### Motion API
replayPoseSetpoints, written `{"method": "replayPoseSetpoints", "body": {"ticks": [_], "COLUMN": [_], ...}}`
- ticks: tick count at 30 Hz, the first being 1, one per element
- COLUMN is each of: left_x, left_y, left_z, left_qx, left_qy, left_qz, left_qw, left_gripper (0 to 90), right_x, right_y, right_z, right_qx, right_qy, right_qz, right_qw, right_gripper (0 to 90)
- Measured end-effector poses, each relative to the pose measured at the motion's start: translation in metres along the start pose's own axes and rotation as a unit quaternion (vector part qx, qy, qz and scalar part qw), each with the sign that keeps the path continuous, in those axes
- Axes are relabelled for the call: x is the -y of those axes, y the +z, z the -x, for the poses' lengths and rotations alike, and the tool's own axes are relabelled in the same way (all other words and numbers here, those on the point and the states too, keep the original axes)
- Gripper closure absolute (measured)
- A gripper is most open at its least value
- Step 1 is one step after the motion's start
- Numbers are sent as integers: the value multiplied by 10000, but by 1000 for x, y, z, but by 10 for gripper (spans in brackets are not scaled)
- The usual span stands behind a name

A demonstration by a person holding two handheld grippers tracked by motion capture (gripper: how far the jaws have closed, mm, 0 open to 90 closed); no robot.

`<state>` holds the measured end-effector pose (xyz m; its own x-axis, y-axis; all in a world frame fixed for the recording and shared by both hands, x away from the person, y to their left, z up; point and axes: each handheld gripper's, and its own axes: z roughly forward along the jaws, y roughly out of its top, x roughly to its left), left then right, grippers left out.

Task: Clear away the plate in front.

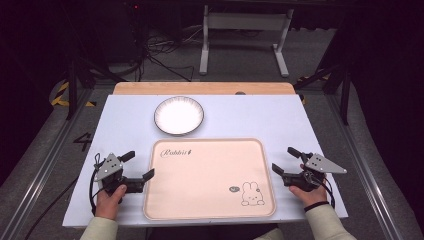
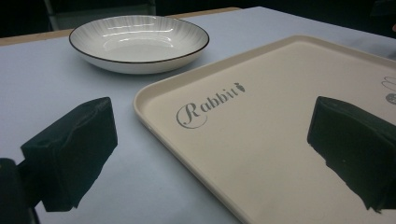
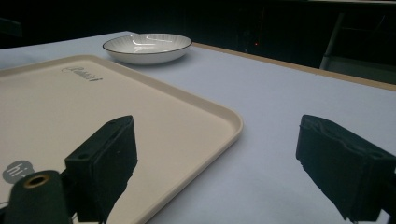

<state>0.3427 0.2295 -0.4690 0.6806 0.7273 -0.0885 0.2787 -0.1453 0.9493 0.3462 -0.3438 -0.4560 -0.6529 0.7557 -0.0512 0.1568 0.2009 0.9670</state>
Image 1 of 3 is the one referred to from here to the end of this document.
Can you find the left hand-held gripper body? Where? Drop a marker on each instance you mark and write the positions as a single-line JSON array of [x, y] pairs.
[[111, 168]]

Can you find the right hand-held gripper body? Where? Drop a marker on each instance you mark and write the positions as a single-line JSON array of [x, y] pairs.
[[321, 164]]

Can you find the person's right hand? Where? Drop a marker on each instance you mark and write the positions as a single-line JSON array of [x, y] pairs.
[[311, 197]]

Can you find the person's left hand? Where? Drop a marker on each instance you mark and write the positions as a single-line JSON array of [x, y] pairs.
[[107, 205]]

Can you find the black wristband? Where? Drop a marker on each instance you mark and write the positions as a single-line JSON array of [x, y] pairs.
[[316, 205]]

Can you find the pink tray with rabbit print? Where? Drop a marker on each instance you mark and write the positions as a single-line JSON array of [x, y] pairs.
[[206, 180]]

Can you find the white foam table sheet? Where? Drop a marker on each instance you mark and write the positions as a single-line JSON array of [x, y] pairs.
[[246, 116]]

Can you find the white plate with dark rim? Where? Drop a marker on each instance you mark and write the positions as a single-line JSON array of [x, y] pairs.
[[179, 116]]

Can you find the black tripod stand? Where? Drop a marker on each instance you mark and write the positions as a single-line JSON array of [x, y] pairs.
[[345, 96], [71, 90]]

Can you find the person's dark lap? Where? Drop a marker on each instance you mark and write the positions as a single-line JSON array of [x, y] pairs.
[[213, 232]]

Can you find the yellow black floor tape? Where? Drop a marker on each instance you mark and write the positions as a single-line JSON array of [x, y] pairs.
[[58, 96]]

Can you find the aluminium floor rail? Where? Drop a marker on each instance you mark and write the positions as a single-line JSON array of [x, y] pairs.
[[43, 170], [363, 173]]

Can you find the white metal stand frame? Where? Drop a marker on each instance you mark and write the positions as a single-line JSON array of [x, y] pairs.
[[246, 21]]

